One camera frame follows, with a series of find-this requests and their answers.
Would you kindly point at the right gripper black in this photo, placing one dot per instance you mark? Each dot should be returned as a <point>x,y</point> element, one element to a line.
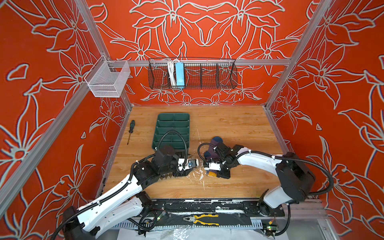
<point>224,175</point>

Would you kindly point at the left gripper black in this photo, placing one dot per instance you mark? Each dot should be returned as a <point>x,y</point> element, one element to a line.
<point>181,173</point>

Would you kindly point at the purple sock yellow cuff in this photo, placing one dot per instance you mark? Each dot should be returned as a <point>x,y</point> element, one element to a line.
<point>212,157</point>

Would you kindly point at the green plastic divided tray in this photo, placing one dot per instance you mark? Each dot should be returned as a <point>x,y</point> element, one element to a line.
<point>172,129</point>

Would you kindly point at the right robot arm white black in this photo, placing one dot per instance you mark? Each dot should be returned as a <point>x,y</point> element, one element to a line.
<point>296,179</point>

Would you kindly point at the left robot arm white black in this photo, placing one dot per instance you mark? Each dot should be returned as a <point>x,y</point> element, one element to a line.
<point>125,200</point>

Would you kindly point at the light blue box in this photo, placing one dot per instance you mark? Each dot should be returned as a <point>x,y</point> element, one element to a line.
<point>180,76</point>

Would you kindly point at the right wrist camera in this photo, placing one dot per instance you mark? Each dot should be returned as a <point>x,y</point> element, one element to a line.
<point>212,166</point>

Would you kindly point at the green handle screwdriver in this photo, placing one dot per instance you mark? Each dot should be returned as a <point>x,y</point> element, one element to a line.
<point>131,129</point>

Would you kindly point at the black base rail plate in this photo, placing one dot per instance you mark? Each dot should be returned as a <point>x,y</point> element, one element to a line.
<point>247,207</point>

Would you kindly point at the white slotted cable duct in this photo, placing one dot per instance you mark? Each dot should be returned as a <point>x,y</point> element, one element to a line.
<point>255,224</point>

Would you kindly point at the black wire wall basket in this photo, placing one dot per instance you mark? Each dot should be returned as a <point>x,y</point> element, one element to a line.
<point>200,74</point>

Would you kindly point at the white wire mesh basket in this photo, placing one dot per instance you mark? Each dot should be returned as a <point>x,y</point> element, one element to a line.
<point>107,79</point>

